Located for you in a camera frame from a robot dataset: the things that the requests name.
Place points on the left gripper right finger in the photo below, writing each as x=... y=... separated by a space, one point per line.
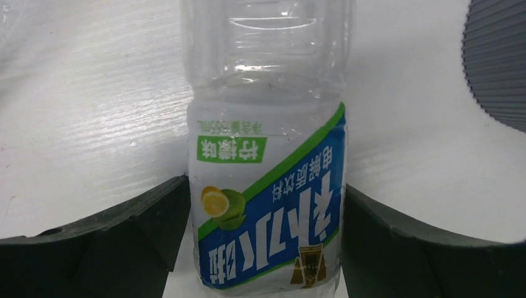
x=386 y=253

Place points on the grey mesh waste bin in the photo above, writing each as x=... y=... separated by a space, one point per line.
x=493 y=54

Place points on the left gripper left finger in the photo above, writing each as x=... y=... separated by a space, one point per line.
x=127 y=250

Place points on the blue green label sports bottle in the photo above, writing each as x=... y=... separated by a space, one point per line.
x=267 y=144

